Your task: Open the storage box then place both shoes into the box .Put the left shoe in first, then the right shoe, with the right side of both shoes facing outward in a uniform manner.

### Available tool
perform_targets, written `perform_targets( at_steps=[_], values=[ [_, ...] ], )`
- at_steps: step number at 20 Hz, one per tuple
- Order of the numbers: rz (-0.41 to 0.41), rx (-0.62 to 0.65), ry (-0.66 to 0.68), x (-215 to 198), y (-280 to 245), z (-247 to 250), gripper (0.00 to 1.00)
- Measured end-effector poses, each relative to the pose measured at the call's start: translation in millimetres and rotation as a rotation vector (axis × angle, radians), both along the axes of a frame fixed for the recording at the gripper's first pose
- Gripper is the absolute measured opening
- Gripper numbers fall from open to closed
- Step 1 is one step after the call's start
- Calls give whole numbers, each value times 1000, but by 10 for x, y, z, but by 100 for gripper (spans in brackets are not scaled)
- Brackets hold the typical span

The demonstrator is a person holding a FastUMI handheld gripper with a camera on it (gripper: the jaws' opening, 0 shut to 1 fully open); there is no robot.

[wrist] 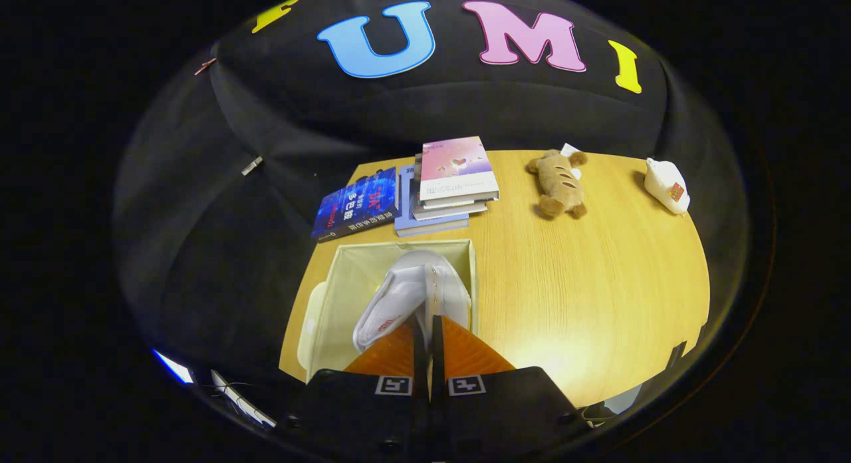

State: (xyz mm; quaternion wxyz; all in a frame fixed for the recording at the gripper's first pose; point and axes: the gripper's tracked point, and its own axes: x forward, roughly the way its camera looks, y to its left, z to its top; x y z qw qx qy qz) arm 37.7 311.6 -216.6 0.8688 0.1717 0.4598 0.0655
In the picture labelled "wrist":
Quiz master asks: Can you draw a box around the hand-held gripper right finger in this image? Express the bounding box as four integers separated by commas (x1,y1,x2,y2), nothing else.
429,315,592,463

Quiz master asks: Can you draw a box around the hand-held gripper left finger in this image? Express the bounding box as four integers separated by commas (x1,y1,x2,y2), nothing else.
285,315,430,463

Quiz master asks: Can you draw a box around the white shoe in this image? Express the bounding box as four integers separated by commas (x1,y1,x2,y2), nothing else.
352,263,426,355
389,250,473,334

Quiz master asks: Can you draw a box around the cream fabric storage box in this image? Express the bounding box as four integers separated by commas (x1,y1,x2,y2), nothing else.
297,239,478,383

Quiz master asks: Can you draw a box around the light blue book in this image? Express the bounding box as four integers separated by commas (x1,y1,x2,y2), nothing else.
394,165,470,238

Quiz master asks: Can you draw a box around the dark blue book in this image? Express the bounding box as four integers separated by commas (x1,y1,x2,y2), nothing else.
310,167,400,243

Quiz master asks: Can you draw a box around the white flat device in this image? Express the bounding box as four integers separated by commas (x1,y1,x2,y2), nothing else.
211,370,277,429

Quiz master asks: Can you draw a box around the pink cover book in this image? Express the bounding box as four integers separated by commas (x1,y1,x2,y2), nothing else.
420,136,500,208

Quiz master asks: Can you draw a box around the brown bread plush toy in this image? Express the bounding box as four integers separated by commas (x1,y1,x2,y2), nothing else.
525,142,590,220

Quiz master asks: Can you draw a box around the computer monitor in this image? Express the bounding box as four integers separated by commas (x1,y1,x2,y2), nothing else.
152,348,195,385

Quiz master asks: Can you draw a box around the black backdrop cloth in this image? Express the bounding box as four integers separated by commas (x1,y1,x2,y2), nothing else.
113,0,752,384

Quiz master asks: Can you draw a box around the white plush toy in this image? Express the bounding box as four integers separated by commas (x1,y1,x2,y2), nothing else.
644,157,691,216

